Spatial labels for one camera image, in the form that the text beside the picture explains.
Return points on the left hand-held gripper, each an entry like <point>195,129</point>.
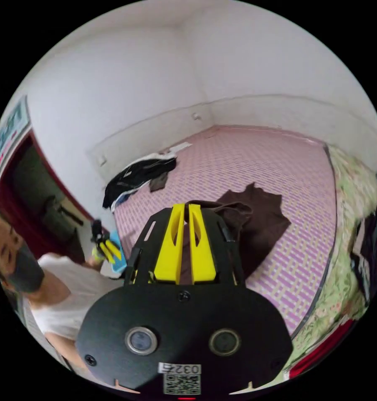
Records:
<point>97,230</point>

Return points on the bed with pink woven mat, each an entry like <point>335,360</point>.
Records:
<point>254,163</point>

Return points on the light blue plastic item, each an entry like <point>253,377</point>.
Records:
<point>119,260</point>

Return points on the dark doorway with red frame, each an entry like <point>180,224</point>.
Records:
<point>41,200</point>

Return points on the pile of clothes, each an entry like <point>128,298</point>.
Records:
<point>138,175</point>

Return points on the person's left hand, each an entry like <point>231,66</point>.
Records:
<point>97,255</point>

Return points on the person's body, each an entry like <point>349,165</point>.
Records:
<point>66,288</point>

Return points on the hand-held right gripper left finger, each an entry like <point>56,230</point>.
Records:
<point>169,250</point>

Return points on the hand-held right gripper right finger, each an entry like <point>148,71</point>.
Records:
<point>201,253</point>

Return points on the brown long-sleeve shirt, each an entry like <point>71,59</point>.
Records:
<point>263,219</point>

